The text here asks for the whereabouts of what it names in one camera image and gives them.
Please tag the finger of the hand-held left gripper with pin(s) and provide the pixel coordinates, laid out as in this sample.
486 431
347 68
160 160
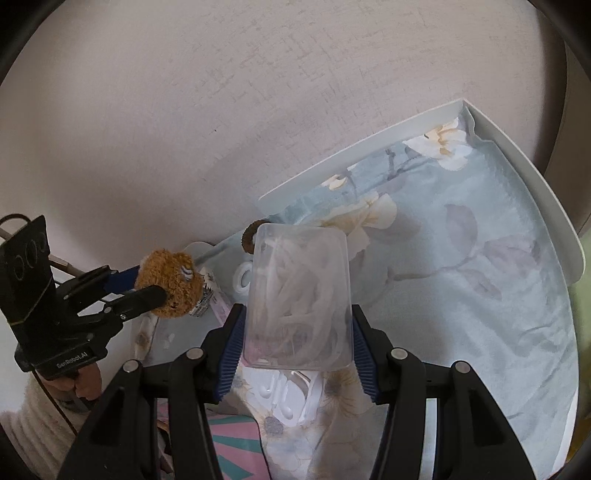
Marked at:
138 300
122 277

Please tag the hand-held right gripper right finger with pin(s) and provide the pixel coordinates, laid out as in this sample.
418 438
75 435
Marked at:
364 355

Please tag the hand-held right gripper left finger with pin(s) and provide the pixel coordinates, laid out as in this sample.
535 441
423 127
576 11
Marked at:
228 360

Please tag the brown plush bear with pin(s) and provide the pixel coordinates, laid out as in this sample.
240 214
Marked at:
166 277

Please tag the pink box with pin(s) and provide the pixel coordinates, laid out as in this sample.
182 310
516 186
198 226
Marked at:
221 309

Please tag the small patterned packet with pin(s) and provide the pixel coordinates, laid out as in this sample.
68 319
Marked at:
205 300

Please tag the white plastic tray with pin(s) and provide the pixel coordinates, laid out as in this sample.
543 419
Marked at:
288 410

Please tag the white plastic clip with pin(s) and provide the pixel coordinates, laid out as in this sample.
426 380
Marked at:
238 281

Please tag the cardboard box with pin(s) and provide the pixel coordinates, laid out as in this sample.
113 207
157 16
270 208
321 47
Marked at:
235 443

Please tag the clear plastic box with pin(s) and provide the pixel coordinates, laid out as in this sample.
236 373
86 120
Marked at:
295 295

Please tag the person's left forearm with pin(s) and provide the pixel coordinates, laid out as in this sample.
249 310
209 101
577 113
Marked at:
32 429

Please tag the person's left hand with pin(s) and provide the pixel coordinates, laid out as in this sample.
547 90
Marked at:
87 383

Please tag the blue floral cloth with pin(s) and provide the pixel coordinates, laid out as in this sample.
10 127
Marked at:
438 277

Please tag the white desk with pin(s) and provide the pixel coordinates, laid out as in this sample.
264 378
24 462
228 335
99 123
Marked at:
531 184

